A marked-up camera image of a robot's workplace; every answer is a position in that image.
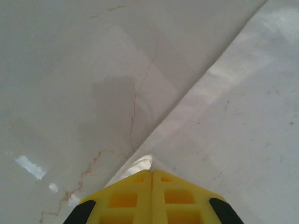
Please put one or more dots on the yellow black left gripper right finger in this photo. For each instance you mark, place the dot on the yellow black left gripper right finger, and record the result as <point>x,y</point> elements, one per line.
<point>182,200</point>

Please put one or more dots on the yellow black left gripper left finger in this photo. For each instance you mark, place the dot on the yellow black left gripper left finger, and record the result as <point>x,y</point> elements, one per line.
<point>121,200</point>

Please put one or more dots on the white t-shirt with black print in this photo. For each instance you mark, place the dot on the white t-shirt with black print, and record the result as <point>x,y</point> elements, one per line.
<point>233,116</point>

